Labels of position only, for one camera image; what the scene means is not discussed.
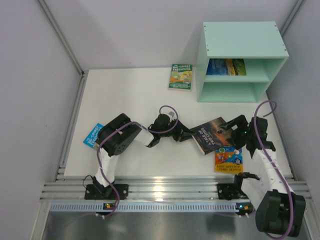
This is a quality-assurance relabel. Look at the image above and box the A Tale of Two Cities book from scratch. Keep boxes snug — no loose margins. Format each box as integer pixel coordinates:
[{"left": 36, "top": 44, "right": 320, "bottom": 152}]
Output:
[{"left": 190, "top": 117, "right": 233, "bottom": 155}]

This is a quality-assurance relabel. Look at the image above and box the yellow 130-Storey Treehouse book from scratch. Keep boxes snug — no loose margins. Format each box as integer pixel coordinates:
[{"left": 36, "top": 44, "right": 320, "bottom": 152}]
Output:
[{"left": 214, "top": 146, "right": 244, "bottom": 175}]

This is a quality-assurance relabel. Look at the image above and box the Animal Farm book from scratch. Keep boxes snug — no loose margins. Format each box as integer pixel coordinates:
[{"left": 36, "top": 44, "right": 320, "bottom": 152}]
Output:
[{"left": 206, "top": 58, "right": 247, "bottom": 76}]

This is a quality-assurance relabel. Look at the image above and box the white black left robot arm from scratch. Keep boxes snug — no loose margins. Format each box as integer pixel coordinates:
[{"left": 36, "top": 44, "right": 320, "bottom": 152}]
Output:
[{"left": 92, "top": 111, "right": 196, "bottom": 194}]

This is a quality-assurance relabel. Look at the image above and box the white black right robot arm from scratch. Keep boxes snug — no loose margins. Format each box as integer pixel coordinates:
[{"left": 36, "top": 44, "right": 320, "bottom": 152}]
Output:
[{"left": 217, "top": 115, "right": 306, "bottom": 239}]

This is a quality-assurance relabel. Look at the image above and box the green Treehouse book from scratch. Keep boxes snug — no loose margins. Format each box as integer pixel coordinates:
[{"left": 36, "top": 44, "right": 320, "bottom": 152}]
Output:
[{"left": 168, "top": 64, "right": 193, "bottom": 91}]

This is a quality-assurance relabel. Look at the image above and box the blue Treehouse book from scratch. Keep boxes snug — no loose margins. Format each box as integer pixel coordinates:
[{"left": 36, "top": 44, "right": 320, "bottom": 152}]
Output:
[{"left": 83, "top": 123, "right": 104, "bottom": 151}]

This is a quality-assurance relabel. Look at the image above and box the mint green shelf cabinet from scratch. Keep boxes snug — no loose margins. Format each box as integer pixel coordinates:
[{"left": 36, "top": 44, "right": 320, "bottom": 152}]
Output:
[{"left": 195, "top": 21, "right": 289, "bottom": 103}]

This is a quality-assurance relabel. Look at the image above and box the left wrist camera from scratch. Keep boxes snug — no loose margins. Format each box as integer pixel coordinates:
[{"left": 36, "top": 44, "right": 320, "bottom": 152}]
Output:
[{"left": 167, "top": 111, "right": 176, "bottom": 119}]

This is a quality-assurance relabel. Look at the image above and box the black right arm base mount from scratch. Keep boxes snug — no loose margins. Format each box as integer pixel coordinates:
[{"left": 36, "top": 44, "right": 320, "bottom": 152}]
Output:
[{"left": 217, "top": 172, "right": 250, "bottom": 201}]

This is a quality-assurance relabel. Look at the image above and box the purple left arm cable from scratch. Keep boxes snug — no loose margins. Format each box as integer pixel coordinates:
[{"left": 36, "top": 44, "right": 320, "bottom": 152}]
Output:
[{"left": 96, "top": 105, "right": 180, "bottom": 218}]

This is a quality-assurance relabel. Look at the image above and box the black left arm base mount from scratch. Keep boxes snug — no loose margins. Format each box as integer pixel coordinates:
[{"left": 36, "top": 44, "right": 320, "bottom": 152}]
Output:
[{"left": 84, "top": 176, "right": 129, "bottom": 200}]

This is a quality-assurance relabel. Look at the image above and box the aluminium rail frame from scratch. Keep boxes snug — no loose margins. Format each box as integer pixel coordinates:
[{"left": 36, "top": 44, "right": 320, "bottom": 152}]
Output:
[{"left": 37, "top": 0, "right": 313, "bottom": 203}]

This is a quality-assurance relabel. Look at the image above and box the grey slotted cable duct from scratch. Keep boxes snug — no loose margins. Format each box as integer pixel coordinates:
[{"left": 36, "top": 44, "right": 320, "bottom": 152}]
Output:
[{"left": 50, "top": 201, "right": 252, "bottom": 213}]

